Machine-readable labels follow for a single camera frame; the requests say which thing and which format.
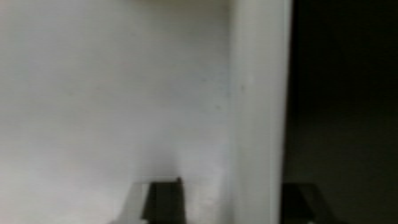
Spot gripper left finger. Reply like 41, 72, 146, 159
121, 176, 188, 224

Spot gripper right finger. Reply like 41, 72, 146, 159
281, 183, 339, 224

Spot white square table top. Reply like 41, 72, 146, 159
0, 0, 291, 224

